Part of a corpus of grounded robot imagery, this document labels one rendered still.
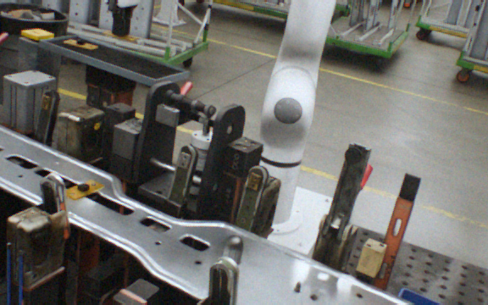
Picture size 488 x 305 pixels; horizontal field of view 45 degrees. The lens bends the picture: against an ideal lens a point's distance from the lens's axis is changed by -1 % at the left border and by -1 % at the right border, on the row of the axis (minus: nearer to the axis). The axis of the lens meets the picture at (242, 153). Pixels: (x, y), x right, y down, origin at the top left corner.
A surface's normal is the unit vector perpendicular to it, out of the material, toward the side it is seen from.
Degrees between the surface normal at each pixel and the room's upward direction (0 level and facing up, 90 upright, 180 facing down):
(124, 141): 90
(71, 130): 90
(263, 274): 0
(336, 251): 90
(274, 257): 0
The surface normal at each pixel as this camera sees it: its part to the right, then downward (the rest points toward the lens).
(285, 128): -0.17, 0.87
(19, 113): -0.48, 0.27
